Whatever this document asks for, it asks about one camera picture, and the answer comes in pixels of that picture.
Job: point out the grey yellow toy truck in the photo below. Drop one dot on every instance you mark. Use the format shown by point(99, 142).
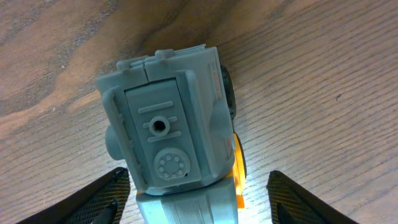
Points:
point(171, 120)

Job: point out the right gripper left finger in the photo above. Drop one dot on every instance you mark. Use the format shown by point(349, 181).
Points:
point(102, 201)

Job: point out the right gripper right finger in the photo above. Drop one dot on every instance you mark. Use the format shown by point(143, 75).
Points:
point(290, 203)

